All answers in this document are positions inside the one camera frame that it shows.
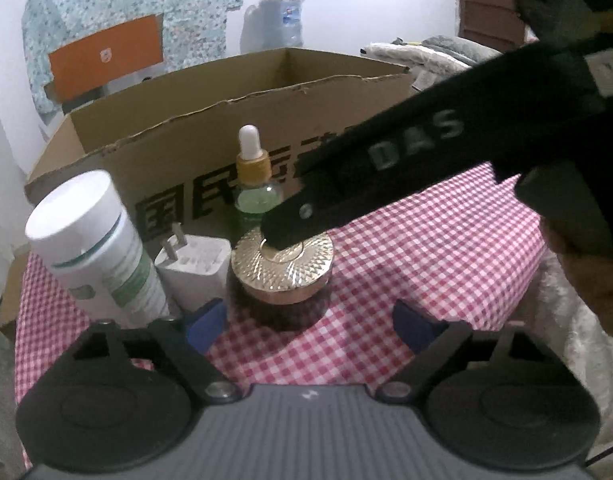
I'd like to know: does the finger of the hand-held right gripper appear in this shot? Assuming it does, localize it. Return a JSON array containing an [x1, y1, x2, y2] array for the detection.
[[263, 179, 368, 252]]

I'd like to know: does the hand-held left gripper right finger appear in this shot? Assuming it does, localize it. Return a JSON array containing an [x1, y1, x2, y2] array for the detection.
[[377, 300, 541, 404]]

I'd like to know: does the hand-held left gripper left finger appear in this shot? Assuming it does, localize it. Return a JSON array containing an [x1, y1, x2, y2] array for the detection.
[[74, 297, 242, 404]]

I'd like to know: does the green dropper bottle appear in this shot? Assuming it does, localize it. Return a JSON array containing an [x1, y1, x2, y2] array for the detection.
[[235, 125, 286, 233]]

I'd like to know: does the white charger plug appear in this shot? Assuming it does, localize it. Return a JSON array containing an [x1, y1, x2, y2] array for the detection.
[[154, 222, 232, 313]]

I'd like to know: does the dark jar with gold lid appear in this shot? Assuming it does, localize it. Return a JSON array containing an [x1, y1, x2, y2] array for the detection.
[[226, 227, 334, 332]]

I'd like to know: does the white supplement bottle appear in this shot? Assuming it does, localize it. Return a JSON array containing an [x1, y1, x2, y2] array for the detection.
[[25, 170, 172, 327]]

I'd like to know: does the brown cardboard box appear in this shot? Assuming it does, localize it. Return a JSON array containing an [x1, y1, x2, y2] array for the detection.
[[25, 47, 418, 243]]

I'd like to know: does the person's right hand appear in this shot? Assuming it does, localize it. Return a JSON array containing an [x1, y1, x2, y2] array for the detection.
[[541, 220, 613, 338]]

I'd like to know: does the red checkered tablecloth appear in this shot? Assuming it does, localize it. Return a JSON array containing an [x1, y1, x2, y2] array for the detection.
[[14, 160, 552, 403]]

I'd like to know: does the grey blanket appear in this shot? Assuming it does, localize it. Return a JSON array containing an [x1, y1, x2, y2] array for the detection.
[[420, 35, 503, 68]]

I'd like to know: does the brown wooden door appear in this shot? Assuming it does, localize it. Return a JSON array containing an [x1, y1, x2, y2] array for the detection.
[[459, 0, 528, 53]]

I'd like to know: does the orange appliance box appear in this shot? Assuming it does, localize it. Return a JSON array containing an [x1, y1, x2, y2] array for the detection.
[[49, 14, 164, 103]]

